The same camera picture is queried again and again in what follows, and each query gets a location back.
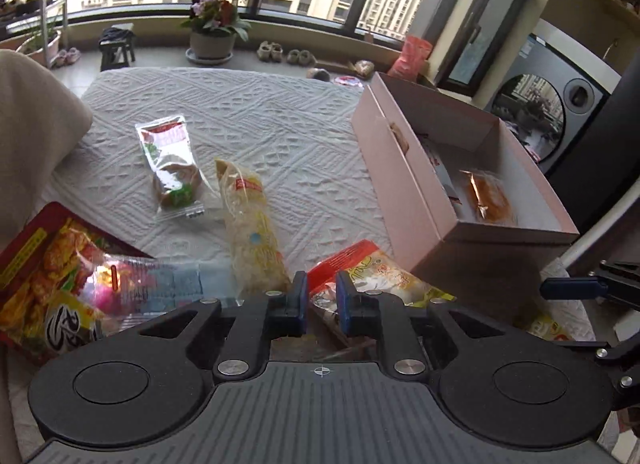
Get grey washing machine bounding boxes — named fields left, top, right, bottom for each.
left=484, top=33, right=622, bottom=178

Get pink cardboard box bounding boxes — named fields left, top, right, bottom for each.
left=351, top=71, right=581, bottom=271

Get white textured tablecloth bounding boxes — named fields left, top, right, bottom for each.
left=0, top=66, right=597, bottom=464

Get clear pink and blue packet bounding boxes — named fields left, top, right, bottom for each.
left=92, top=253, right=243, bottom=327

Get large red seasoning packet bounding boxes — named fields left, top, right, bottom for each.
left=0, top=201, right=153, bottom=366

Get pale yellow snack packet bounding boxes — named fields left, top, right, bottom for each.
left=214, top=158, right=292, bottom=297

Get clear packet with brown cake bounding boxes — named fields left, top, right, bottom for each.
left=135, top=115, right=207, bottom=223

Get red and yellow snack packet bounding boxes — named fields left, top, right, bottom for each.
left=307, top=240, right=457, bottom=345

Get dark framed glass door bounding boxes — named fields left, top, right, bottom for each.
left=435, top=0, right=534, bottom=98

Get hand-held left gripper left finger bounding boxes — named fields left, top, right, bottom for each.
left=135, top=271, right=308, bottom=382

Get beige cushion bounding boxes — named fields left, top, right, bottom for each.
left=0, top=49, right=94, bottom=251

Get green potted plant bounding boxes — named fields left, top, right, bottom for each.
left=16, top=14, right=62, bottom=67

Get orange bread packet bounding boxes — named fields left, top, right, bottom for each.
left=459, top=169, right=517, bottom=223

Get black stool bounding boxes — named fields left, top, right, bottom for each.
left=97, top=26, right=137, bottom=71

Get dark cabinet panel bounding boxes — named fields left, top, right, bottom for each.
left=544, top=69, right=640, bottom=257

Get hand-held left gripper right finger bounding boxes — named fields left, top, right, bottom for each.
left=336, top=271, right=516, bottom=380

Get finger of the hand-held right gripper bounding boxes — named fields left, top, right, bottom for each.
left=540, top=259, right=640, bottom=306
left=550, top=338, right=640, bottom=411

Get metal shelf rack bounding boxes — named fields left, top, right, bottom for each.
left=0, top=0, right=72, bottom=67

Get potted pink orchid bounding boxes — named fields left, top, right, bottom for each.
left=178, top=0, right=259, bottom=66

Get pink slippers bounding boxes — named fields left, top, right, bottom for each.
left=51, top=46, right=82, bottom=68

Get red plastic bag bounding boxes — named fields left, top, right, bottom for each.
left=387, top=35, right=434, bottom=80

